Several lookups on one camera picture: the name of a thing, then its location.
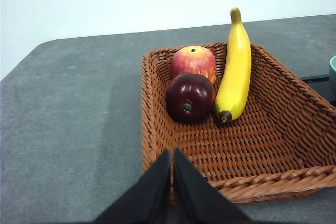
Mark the dark flat rectangular tray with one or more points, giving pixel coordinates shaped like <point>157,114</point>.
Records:
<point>323,90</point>

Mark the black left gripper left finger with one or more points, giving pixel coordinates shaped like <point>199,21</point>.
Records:
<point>147,195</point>

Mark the brown wicker basket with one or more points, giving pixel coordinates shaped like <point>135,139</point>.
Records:
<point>249,150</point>

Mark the dark red glossy apple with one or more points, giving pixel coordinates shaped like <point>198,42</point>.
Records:
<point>189,95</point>

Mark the red yellow streaked apple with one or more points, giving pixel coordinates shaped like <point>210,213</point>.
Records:
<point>194,60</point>

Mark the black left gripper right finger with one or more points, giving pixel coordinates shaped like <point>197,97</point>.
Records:
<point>199,195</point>

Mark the teal ribbed bowl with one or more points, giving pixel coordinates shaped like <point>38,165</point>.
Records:
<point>333,74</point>

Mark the yellow banana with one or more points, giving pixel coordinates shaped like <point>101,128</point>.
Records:
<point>236,72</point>

